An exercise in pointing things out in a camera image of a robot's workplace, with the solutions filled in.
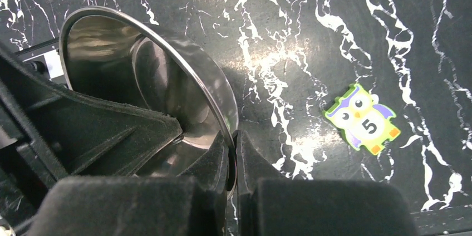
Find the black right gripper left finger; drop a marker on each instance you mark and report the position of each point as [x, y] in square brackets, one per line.
[191, 203]

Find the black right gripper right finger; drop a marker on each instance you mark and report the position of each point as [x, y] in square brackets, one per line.
[271, 204]

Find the steel bowl with chess pieces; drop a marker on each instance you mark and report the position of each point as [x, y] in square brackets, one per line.
[110, 55]

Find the black and white chessboard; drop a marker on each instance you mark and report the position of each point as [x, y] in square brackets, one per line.
[44, 58]

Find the green toy car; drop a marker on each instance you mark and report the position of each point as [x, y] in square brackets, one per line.
[362, 120]

